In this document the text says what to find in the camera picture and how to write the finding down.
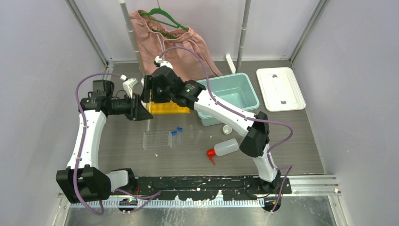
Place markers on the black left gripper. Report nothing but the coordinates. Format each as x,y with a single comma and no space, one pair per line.
137,112

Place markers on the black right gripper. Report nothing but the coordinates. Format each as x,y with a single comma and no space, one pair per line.
149,83

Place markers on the blue capped tube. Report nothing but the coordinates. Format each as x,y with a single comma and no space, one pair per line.
179,134
174,138

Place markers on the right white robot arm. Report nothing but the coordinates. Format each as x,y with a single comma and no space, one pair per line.
252,127

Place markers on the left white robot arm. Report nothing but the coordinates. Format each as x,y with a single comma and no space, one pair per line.
82,180

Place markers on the yellow test tube rack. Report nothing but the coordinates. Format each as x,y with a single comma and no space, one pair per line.
166,108

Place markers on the clear acrylic tube rack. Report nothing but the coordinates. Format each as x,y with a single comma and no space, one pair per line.
160,139

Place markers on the pink shorts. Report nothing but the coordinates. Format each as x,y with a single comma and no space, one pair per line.
185,50

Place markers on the left metal rack pole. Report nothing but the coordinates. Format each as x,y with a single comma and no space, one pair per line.
132,36

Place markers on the metal rack pole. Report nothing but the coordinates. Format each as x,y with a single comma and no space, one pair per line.
132,36
243,35

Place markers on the white rack foot right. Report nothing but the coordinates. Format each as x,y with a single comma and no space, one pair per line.
230,63

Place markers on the teal plastic bin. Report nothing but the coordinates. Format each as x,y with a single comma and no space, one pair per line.
235,89

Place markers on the small white cup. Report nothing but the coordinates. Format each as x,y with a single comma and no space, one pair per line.
227,129

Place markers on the white wash bottle red cap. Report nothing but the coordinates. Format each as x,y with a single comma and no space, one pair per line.
223,148

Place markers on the right metal rack pole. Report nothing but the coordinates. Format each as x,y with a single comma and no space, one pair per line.
243,35

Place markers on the white bin lid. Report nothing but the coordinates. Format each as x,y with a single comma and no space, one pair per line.
280,90

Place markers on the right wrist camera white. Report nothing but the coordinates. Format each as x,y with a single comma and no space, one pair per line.
159,62

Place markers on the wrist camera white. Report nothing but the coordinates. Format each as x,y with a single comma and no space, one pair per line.
128,86
159,62

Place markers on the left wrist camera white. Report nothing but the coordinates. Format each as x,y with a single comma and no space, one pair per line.
128,86

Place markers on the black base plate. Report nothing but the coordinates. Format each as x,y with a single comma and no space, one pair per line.
198,188

